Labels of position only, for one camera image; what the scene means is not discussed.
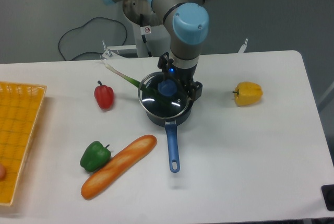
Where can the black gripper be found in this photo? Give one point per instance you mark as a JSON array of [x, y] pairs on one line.
[[183, 76]]

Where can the glass pot lid blue knob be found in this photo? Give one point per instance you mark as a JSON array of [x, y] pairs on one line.
[[163, 96]]

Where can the dark blue saucepan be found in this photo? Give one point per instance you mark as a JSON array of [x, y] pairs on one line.
[[170, 126]]

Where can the green onion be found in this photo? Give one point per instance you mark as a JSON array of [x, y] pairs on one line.
[[122, 75]]

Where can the yellow bell pepper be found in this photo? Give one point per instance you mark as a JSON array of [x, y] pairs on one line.
[[247, 93]]

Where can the red bell pepper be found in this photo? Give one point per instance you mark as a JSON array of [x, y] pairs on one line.
[[104, 96]]

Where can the baguette bread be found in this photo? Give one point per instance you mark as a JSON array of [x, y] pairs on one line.
[[119, 164]]

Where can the green bell pepper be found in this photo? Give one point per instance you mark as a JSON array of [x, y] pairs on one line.
[[95, 156]]

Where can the yellow woven basket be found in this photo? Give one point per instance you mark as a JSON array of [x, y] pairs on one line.
[[20, 108]]

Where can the black object table edge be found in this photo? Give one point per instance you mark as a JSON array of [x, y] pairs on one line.
[[327, 191]]

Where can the egg in basket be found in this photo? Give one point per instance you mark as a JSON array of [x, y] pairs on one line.
[[2, 171]]

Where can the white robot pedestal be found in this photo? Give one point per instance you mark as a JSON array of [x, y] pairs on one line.
[[151, 37]]

